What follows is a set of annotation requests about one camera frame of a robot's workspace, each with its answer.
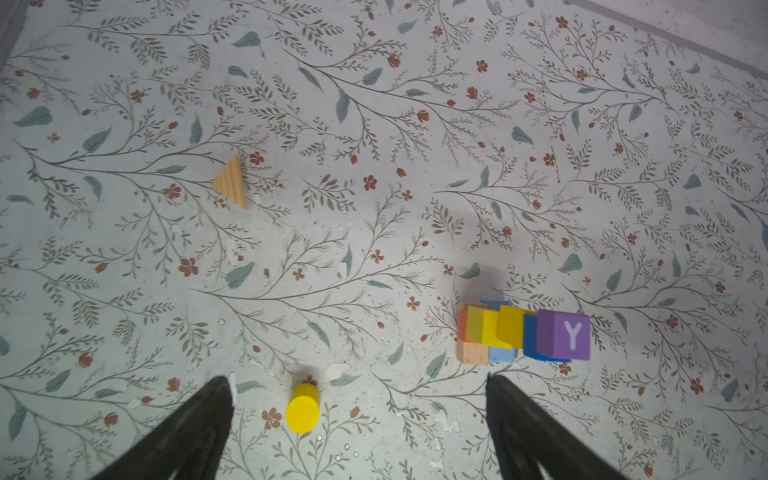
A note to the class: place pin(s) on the yellow wooden cylinder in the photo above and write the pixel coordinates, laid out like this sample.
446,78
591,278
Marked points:
303,411

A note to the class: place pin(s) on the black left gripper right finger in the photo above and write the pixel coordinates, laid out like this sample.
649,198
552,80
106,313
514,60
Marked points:
529,443

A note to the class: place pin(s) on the purple wooden block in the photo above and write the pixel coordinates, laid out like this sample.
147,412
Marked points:
563,335

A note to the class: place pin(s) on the orange wooden block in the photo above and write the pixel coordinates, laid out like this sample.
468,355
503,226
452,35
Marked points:
462,323

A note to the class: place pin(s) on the natural wood triangle block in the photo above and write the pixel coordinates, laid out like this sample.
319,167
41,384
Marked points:
230,184

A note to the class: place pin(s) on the blue number block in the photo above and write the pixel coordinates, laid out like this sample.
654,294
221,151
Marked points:
530,350

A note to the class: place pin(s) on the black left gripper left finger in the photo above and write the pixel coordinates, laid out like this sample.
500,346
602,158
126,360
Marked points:
188,444

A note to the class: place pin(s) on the yellow wooden cube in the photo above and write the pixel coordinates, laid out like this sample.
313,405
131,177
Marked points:
510,327

